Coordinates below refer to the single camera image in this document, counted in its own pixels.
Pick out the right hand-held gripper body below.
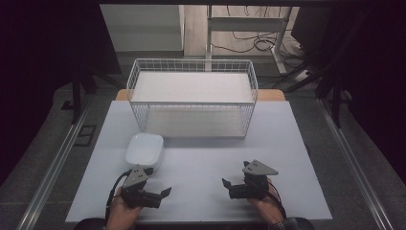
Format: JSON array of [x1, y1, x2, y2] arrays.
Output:
[[228, 159, 280, 201]]

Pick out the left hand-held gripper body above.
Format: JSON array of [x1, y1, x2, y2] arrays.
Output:
[[119, 165, 163, 210]]

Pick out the white square bowl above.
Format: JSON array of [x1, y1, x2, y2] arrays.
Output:
[[124, 132, 165, 173]]

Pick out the white wire basket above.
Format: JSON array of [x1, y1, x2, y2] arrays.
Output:
[[126, 57, 259, 140]]

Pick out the person's left hand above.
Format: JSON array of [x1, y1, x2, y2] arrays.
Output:
[[105, 187, 144, 230]]

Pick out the person's right hand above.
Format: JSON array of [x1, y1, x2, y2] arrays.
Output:
[[246, 179, 285, 226]]

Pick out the person's plaid right sleeve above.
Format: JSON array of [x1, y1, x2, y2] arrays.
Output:
[[268, 218, 301, 230]]

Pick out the person's dark left sleeve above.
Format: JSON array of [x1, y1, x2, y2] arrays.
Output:
[[74, 218, 108, 230]]

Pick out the wooden table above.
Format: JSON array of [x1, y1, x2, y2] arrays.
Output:
[[115, 88, 287, 103]]

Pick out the black metal stand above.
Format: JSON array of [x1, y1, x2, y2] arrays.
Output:
[[281, 9, 355, 129], [70, 61, 124, 126]]

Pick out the white power strip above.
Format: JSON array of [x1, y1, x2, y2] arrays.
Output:
[[294, 69, 311, 83]]

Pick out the dark curtain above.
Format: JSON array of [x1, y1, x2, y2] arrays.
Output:
[[0, 0, 123, 187], [291, 0, 406, 185]]

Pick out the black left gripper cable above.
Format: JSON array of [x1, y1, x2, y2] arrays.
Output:
[[105, 170, 132, 222]]

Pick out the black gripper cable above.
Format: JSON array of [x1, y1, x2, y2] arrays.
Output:
[[105, 170, 132, 222], [266, 181, 287, 220]]

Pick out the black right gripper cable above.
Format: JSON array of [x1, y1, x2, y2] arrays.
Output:
[[266, 181, 287, 220]]

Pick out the aluminium floor rail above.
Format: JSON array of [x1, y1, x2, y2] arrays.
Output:
[[14, 95, 94, 230], [316, 96, 396, 230]]

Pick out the black floor cables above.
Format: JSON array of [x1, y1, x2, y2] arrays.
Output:
[[211, 5, 303, 56]]

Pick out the white metal desk frame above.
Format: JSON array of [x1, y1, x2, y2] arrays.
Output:
[[205, 4, 293, 75]]

